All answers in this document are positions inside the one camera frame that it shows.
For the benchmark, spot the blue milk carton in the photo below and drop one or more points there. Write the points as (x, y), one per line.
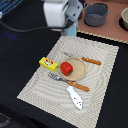
(70, 28)

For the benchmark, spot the red toy tomato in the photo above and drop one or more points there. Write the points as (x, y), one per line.
(66, 68)

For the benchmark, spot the yellow butter box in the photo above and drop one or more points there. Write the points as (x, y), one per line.
(49, 64)

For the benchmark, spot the large grey pot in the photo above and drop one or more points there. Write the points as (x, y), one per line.
(95, 14)

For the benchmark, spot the beige woven placemat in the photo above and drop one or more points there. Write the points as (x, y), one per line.
(51, 95)

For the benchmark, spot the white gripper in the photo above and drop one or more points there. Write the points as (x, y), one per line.
(58, 11)

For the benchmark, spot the beige bowl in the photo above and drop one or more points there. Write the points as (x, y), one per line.
(124, 15)

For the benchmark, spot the round wooden plate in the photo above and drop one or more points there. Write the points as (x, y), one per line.
(79, 69)

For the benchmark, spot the wooden handled fork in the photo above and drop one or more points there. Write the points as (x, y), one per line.
(74, 84)

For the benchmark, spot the wooden handled knife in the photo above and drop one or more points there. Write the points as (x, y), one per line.
(83, 58)

